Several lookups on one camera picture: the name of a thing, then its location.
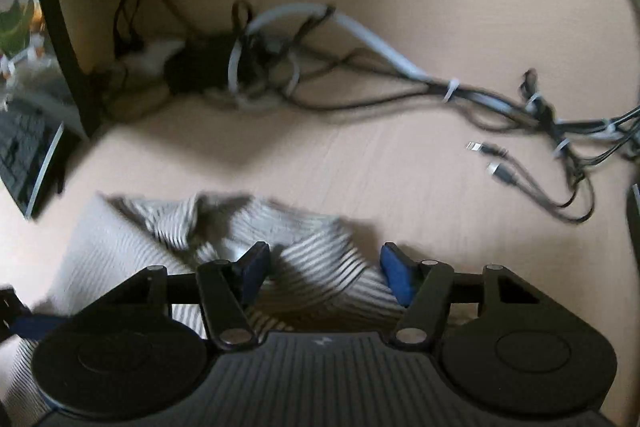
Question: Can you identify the grey striped knit garment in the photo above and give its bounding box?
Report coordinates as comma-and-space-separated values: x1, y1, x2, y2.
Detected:
4, 193, 405, 426

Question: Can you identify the black keyboard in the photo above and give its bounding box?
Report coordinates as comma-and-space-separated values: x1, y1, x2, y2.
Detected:
1, 98, 66, 219

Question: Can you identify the potted green plant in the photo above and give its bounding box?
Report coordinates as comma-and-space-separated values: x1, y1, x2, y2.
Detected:
1, 0, 60, 88

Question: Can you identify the black computer monitor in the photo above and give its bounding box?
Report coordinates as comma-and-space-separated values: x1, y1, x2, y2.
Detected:
40, 0, 101, 136

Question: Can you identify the black USB cable pair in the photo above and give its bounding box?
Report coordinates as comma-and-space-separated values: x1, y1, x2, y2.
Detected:
464, 138, 597, 225

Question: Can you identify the black and white cable bundle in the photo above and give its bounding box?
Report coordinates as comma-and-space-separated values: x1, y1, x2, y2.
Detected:
110, 0, 640, 168

